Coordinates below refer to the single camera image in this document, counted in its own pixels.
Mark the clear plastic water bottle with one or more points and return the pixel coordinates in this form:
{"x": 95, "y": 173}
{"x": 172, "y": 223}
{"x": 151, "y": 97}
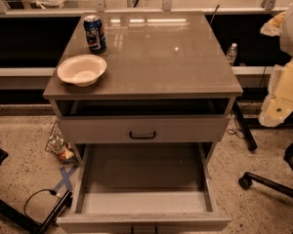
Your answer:
{"x": 231, "y": 53}

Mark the grey open bottom drawer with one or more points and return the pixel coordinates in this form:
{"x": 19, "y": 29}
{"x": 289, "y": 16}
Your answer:
{"x": 161, "y": 188}

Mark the grey middle drawer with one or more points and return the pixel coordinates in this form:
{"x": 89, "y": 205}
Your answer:
{"x": 142, "y": 129}

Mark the black stand leg left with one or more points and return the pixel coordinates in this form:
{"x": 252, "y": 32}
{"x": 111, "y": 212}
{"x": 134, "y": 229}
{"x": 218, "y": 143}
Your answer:
{"x": 25, "y": 222}

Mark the wire basket with items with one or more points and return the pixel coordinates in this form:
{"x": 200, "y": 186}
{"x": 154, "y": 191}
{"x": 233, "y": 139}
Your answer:
{"x": 59, "y": 148}

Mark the grey drawer cabinet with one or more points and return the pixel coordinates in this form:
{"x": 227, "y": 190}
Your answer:
{"x": 157, "y": 65}

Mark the black table leg right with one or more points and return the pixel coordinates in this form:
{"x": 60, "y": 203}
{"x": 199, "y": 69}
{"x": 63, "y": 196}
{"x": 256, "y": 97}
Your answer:
{"x": 252, "y": 145}

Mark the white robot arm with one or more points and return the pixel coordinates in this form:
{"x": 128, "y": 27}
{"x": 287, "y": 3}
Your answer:
{"x": 278, "y": 104}

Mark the white paper bowl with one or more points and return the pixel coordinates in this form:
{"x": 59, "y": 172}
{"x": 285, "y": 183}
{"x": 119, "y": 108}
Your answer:
{"x": 81, "y": 71}

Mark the blue soda can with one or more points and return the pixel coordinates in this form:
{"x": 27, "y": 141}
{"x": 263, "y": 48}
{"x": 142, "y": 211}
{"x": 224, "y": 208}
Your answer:
{"x": 95, "y": 34}

